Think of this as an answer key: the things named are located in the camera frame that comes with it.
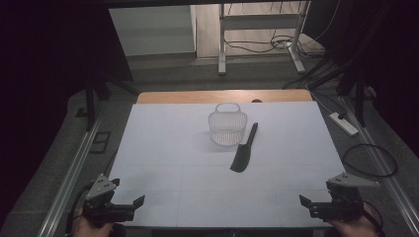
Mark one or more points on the white plastic basket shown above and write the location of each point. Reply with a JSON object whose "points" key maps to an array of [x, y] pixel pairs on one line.
{"points": [[227, 131]]}

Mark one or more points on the white power strip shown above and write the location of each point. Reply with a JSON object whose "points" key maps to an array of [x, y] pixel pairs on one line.
{"points": [[344, 124]]}

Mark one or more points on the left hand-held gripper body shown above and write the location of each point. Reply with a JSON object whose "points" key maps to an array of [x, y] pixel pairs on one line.
{"points": [[100, 189]]}

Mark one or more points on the person's left hand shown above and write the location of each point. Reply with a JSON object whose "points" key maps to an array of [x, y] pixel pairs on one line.
{"points": [[87, 230]]}

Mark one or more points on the black tripod stand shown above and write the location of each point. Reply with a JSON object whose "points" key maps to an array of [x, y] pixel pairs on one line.
{"points": [[359, 95], [90, 98]]}

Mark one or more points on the black kitchen knife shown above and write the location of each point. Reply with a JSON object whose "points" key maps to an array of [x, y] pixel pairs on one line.
{"points": [[242, 158]]}

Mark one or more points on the grey panel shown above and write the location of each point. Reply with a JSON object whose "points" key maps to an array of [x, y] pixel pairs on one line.
{"points": [[151, 29]]}

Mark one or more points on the person's right hand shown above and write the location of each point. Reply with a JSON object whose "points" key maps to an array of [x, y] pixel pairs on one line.
{"points": [[354, 227]]}

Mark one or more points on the aluminium rail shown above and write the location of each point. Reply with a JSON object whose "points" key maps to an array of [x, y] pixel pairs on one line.
{"points": [[69, 181], [382, 164]]}

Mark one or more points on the white metal desk frame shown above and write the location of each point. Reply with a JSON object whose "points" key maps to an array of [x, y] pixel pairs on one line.
{"points": [[260, 21]]}

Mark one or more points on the white table mat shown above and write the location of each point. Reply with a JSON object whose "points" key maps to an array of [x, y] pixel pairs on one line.
{"points": [[171, 171]]}

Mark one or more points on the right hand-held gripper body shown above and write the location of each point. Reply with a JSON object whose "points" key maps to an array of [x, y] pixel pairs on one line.
{"points": [[344, 204]]}

